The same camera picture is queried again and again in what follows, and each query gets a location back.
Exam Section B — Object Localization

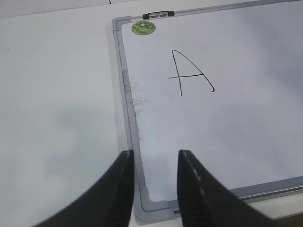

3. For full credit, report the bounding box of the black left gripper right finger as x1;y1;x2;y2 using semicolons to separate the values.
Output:
177;150;277;227

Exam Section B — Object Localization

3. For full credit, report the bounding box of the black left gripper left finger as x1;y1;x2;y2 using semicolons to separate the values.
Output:
38;150;134;227

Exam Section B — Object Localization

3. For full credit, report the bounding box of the round green magnet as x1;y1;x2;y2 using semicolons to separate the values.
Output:
132;21;156;35

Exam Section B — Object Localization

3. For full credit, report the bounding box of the white magnetic whiteboard grey frame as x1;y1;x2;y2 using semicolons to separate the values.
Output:
112;0;303;225

